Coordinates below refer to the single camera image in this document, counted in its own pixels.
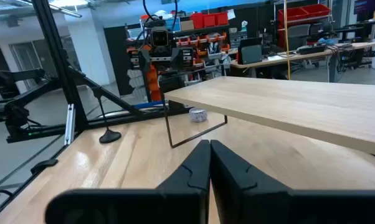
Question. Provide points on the silver metal bracket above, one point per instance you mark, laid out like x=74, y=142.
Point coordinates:
x=69, y=124

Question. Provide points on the wooden riser shelf, black legs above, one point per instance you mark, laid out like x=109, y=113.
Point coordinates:
x=284, y=105

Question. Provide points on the grey office chair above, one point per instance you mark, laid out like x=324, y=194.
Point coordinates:
x=299, y=35

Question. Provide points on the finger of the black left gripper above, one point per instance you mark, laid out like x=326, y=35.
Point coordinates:
x=144, y=60
x=177, y=56

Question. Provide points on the black table edge clamp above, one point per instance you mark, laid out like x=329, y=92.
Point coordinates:
x=44, y=165

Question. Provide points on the rack with red bins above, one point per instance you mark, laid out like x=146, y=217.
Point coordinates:
x=302, y=12

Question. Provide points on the black aluminium table frame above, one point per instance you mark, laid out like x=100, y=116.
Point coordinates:
x=59, y=62

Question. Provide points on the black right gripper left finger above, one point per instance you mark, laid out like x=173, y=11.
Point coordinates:
x=181, y=202

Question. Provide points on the black desktop screen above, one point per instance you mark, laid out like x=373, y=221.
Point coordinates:
x=250, y=51

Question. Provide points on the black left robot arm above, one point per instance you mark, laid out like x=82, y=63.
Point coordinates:
x=172, y=84

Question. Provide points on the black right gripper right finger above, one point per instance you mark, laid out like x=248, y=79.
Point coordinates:
x=253, y=202

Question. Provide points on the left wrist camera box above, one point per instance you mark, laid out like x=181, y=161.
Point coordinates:
x=159, y=38

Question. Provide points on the long wooden office desk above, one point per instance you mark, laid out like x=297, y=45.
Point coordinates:
x=299, y=57

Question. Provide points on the shelving with orange bins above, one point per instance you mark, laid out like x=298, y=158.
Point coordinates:
x=206, y=40

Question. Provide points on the black neighbouring robot rig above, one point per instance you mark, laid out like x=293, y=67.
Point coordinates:
x=13, y=109

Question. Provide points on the patterned tealight candle holder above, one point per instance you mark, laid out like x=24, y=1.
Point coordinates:
x=197, y=115

